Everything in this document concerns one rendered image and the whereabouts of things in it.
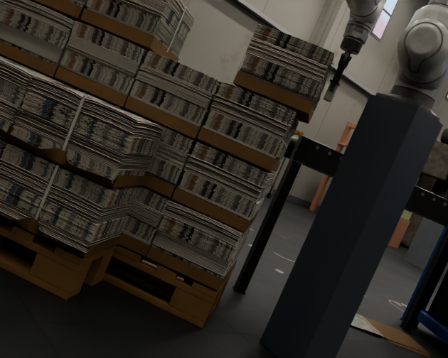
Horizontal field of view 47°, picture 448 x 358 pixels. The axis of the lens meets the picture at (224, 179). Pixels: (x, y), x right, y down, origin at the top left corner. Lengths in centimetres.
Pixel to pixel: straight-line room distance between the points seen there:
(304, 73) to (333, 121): 850
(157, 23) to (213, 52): 612
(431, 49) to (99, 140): 103
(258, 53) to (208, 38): 612
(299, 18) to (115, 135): 766
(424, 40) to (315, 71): 36
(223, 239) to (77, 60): 84
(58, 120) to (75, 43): 42
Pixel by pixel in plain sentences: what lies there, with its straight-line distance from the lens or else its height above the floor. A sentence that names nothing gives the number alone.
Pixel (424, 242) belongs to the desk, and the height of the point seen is 37.
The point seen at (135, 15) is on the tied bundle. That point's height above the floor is 92.
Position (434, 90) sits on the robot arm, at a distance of 195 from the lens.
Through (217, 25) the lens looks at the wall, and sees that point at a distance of 801.
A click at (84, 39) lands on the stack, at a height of 78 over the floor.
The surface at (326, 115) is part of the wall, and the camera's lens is 1010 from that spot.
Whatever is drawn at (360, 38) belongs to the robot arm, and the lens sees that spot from 200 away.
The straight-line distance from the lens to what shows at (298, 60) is 183.
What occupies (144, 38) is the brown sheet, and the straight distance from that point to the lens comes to 193.
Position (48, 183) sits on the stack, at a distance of 169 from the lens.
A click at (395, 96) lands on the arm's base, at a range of 193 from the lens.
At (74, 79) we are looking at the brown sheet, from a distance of 199.
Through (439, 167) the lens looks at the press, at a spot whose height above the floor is 185.
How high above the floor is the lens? 65
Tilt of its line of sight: 4 degrees down
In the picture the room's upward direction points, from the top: 23 degrees clockwise
